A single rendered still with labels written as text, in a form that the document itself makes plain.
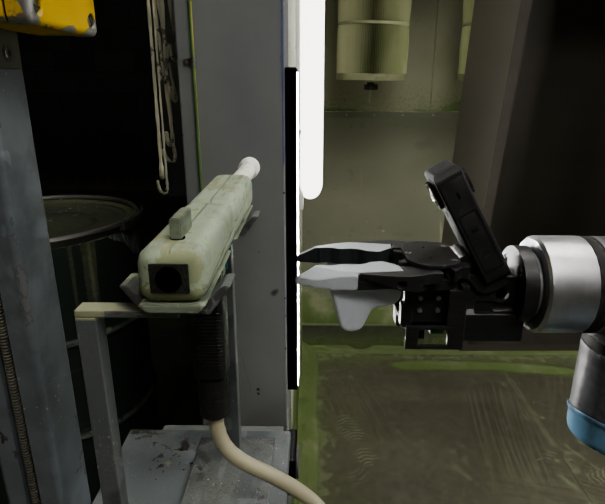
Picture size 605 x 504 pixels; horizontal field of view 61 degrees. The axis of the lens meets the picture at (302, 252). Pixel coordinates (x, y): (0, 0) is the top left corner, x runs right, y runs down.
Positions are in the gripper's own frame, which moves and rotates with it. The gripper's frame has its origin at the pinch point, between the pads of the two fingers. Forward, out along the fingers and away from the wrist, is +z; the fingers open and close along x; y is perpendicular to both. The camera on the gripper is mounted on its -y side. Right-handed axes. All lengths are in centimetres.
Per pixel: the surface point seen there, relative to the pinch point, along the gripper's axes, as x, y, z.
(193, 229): -7.1, -5.0, 8.9
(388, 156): 222, 21, -40
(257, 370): 47, 40, 10
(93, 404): -10.8, 8.2, 16.9
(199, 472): 6.2, 29.6, 13.3
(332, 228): 201, 53, -11
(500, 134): 85, -3, -47
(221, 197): 4.4, -5.0, 8.7
